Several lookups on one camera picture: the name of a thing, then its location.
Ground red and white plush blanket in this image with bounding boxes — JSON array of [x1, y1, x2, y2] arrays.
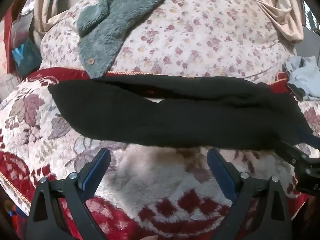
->
[[0, 67, 320, 240]]

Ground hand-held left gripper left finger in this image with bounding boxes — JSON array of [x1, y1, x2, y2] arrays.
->
[[25, 148, 112, 240]]

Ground floral bed sheet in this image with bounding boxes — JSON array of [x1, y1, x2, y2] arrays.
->
[[40, 0, 298, 83]]

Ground black pants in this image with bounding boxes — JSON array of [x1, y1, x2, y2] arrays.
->
[[47, 75, 320, 152]]

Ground red flat board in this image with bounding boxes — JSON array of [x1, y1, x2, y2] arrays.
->
[[3, 5, 16, 74]]

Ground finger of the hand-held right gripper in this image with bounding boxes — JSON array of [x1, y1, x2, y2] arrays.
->
[[275, 139, 320, 195]]

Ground grey-green fleece jacket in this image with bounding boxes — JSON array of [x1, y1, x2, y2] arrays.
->
[[76, 0, 191, 78]]

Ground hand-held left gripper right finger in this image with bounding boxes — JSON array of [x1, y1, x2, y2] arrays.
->
[[206, 148, 293, 240]]

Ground light blue garment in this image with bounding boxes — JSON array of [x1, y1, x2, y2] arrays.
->
[[282, 55, 320, 102]]

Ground beige curtain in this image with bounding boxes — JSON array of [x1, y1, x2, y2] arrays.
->
[[32, 0, 78, 33], [246, 0, 304, 43]]

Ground clear plastic bag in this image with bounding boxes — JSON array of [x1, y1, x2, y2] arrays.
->
[[11, 12, 43, 78]]

